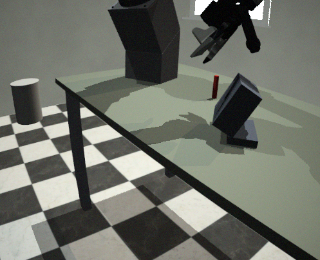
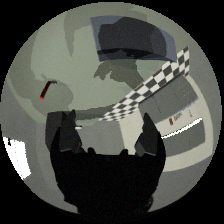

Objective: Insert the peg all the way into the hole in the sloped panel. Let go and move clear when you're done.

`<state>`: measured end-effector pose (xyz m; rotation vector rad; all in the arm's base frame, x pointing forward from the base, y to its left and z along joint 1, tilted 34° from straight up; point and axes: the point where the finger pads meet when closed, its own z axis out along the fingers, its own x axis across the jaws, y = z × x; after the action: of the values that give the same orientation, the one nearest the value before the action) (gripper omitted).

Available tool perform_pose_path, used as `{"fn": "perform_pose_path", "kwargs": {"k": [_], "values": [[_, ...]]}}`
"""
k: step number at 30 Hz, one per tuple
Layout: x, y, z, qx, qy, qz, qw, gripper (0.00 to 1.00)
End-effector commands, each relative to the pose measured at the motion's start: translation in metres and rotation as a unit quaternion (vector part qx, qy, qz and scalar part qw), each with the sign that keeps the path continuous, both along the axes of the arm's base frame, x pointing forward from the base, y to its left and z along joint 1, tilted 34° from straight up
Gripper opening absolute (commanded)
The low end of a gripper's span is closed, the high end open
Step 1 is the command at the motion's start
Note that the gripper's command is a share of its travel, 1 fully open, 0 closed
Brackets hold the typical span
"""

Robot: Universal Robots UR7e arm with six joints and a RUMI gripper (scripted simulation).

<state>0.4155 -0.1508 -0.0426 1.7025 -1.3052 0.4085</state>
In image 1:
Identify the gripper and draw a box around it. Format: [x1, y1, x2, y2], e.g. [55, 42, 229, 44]
[190, 0, 256, 64]

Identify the red rectangular bar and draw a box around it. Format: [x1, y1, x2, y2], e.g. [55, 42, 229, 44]
[212, 75, 219, 98]

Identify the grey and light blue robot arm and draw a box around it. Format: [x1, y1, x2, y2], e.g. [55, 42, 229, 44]
[118, 0, 263, 53]

